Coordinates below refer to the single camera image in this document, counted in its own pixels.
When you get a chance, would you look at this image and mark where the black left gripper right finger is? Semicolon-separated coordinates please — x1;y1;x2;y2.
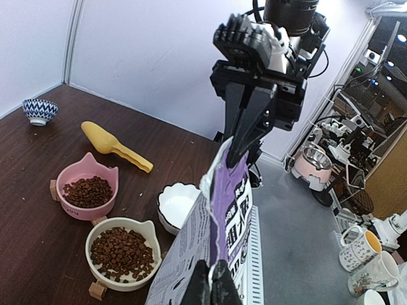
210;260;242;305

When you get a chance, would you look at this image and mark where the pink steel pet feeder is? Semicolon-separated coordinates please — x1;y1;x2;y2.
291;144;333;192

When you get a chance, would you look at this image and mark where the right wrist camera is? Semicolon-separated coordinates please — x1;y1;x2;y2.
213;14;293;74

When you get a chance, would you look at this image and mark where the yellow plastic scoop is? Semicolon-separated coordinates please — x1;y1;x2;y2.
81;121;153;173

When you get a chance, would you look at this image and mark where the purple pet food bag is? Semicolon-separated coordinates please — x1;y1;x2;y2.
146;139;253;304

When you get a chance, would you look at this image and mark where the floral mug yellow inside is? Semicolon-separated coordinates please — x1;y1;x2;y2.
339;225;382;273

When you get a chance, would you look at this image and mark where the blue white patterned bowl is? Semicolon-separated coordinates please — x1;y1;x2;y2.
22;98;59;126

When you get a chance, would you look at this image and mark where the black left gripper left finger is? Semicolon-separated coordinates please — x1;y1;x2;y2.
183;260;210;305

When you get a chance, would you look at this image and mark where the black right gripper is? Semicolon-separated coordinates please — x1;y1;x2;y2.
210;60;307;168

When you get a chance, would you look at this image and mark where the kibble in pink bowl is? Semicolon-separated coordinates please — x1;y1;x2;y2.
62;175;113;208

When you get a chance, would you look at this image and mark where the aluminium corner post right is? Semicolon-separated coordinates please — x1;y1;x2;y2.
61;0;85;85

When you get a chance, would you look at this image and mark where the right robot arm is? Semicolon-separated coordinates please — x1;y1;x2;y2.
210;1;329;168

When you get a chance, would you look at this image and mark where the white floral mug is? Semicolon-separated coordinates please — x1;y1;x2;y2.
347;251;400;297

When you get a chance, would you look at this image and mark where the white scalloped dish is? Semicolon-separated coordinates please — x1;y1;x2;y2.
157;182;200;236

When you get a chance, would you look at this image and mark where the cream pet bowl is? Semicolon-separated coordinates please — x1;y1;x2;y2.
85;217;163;292

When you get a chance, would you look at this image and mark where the wooden stand under cream bowl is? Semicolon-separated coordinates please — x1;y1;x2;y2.
88;281;107;301

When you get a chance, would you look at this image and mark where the pink pet bowl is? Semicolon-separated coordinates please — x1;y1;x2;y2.
55;152;119;220

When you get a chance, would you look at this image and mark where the kibble in cream bowl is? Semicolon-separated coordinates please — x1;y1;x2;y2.
90;227;154;283

